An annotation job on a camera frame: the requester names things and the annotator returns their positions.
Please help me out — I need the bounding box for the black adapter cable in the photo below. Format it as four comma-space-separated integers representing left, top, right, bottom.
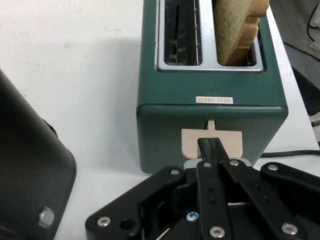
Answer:
283, 41, 320, 61

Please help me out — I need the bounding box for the white sticker with red print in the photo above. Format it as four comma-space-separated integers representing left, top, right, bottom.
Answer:
195, 96, 234, 105

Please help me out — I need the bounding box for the thin black cable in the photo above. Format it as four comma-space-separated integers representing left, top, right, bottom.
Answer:
306, 0, 320, 43

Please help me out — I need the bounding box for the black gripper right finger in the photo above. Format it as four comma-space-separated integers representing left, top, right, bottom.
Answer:
209, 136, 320, 240

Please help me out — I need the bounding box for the beige toaster lever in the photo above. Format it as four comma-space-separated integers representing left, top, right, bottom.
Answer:
181, 119, 244, 160

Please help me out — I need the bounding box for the dark green two-slot toaster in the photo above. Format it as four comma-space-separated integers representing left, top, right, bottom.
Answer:
136, 0, 290, 175

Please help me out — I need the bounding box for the black toaster power cord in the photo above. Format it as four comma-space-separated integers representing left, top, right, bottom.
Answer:
259, 149, 320, 159

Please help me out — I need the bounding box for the silver hex bolt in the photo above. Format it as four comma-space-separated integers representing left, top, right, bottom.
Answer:
37, 206, 56, 229

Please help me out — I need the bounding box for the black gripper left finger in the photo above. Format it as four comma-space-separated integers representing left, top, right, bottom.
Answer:
85, 137, 233, 240

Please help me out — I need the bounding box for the toasted bread slice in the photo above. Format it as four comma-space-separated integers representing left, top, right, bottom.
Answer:
212, 0, 270, 67

